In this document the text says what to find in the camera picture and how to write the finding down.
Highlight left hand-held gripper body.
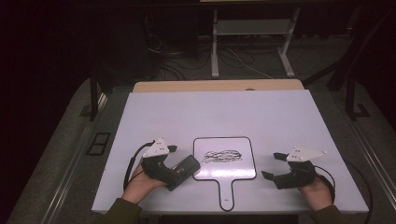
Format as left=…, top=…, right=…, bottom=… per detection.
left=141, top=137, right=182, bottom=191

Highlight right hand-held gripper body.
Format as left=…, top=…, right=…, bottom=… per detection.
left=274, top=146, right=329, bottom=190

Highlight black whiteboard eraser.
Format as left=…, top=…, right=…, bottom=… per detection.
left=171, top=154, right=202, bottom=188

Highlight small whiteboard with handle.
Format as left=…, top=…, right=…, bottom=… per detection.
left=191, top=135, right=258, bottom=213

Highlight person's left hand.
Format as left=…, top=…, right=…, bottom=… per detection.
left=120, top=161, right=168, bottom=205

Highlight person's right hand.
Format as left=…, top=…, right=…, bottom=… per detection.
left=298, top=175, right=334, bottom=213

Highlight wooden table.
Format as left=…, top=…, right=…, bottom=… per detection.
left=133, top=78, right=305, bottom=93

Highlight black metal stand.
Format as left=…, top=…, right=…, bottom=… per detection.
left=302, top=6, right=396, bottom=121
left=89, top=66, right=108, bottom=122

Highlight white metal stand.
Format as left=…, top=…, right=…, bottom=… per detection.
left=210, top=7, right=302, bottom=79

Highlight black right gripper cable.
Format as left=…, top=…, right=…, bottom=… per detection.
left=313, top=165, right=337, bottom=204

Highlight long black cable loop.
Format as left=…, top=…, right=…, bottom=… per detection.
left=342, top=159, right=375, bottom=224

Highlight black floor cables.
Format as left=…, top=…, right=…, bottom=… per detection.
left=144, top=15, right=213, bottom=81

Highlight white floor cable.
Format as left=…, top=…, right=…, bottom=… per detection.
left=223, top=46, right=275, bottom=80

